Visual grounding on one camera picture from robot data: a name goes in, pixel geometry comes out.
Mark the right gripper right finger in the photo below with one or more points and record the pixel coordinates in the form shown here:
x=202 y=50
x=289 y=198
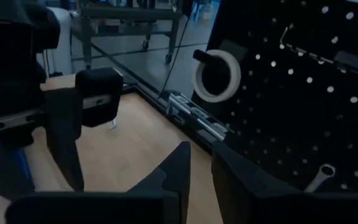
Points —
x=259 y=205

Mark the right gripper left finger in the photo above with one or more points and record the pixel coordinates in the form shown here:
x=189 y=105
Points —
x=135 y=208

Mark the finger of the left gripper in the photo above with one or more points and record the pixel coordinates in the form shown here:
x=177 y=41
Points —
x=64 y=140
x=2 y=165

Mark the long silver combination wrench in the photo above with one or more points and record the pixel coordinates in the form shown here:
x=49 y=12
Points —
x=317 y=180

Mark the black and silver level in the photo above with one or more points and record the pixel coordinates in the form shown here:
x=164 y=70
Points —
x=197 y=116

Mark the white masking tape roll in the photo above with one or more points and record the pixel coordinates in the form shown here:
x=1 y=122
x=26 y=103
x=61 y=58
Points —
x=216 y=99

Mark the silver hex key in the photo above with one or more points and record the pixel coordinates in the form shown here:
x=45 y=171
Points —
x=113 y=124

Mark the black pegboard cart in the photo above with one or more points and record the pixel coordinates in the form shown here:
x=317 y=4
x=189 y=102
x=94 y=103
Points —
x=303 y=105

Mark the grey-framed rolling table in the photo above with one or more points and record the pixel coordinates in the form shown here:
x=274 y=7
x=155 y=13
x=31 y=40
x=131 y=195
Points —
x=129 y=12

